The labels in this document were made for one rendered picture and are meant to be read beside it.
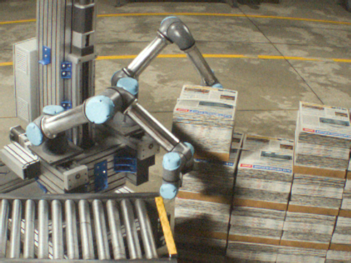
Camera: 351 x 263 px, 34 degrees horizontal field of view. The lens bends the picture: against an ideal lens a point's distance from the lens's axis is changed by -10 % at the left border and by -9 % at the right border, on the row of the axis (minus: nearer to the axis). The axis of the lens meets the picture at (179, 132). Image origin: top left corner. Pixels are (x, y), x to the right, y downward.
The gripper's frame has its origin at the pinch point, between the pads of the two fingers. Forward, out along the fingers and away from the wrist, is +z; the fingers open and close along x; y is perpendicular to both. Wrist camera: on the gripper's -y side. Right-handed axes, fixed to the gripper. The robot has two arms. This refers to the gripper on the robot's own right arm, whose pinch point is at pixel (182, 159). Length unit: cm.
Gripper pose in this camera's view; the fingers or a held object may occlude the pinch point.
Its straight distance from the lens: 303.7
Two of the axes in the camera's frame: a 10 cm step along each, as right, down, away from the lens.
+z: 1.9, -4.4, 8.8
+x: -9.8, -1.3, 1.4
